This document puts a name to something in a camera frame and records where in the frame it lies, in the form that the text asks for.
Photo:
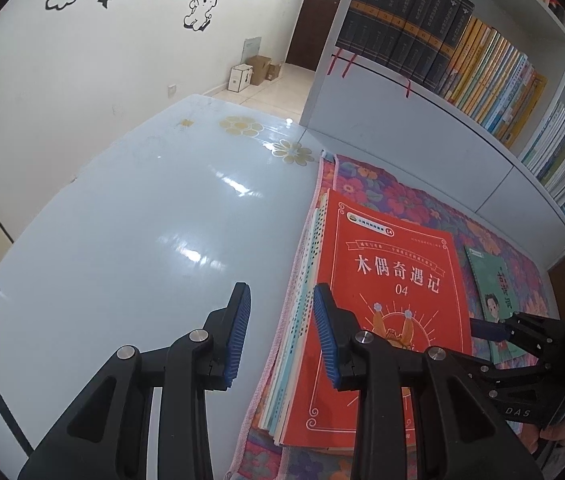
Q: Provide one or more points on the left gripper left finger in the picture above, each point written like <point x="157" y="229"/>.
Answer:
<point x="104" y="432"/>

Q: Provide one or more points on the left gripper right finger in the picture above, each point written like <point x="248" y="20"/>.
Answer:
<point x="459" y="433"/>

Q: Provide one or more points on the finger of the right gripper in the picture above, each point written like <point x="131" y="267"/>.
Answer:
<point x="489" y="331"/>

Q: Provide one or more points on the green poetry book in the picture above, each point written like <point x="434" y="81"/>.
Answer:
<point x="506" y="283"/>

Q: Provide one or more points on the red puppet story book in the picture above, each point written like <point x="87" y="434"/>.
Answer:
<point x="403" y="283"/>

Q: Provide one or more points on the stack of sorted books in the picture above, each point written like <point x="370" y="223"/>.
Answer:
<point x="291" y="338"/>

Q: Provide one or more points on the row of yellow books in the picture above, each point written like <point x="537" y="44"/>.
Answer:
<point x="491" y="81"/>

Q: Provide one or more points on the row of black books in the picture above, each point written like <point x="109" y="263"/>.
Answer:
<point x="415" y="38"/>

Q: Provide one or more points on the floral purple table cloth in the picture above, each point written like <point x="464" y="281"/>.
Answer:
<point x="257" y="456"/>

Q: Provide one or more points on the white bookshelf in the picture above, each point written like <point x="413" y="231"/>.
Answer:
<point x="383" y="113"/>

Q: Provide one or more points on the cardboard boxes on floor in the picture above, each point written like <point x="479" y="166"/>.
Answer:
<point x="253" y="72"/>

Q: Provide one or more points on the dark brown door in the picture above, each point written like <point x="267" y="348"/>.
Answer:
<point x="311" y="32"/>

